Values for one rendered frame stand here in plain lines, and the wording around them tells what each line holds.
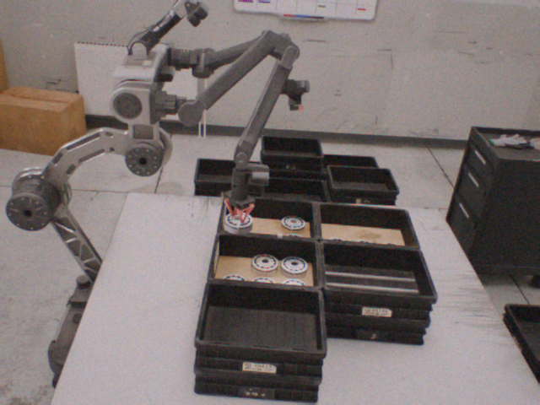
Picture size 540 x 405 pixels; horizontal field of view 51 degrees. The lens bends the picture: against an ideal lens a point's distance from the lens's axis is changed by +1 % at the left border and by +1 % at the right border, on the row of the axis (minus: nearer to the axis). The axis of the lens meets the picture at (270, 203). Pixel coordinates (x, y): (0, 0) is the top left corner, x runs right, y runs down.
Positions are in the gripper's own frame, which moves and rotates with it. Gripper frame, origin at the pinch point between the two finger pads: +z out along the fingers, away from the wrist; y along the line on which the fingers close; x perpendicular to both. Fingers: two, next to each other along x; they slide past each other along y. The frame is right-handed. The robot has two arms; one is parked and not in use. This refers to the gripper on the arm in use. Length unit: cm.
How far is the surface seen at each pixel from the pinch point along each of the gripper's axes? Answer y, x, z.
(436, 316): -59, -53, 35
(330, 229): -5, -50, 22
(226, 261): 4.1, 1.0, 22.1
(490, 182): -18, -171, 32
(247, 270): -4.9, -2.0, 22.1
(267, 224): 14.0, -30.2, 22.3
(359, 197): 36, -127, 53
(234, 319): -22.5, 19.2, 22.1
